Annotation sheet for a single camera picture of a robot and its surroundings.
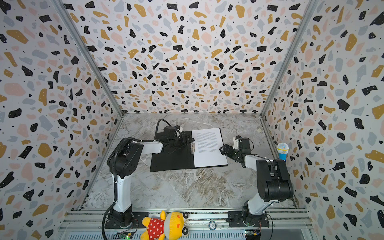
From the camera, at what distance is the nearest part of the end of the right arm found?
73cm

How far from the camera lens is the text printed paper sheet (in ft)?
3.19

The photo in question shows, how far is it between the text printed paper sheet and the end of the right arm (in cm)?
4
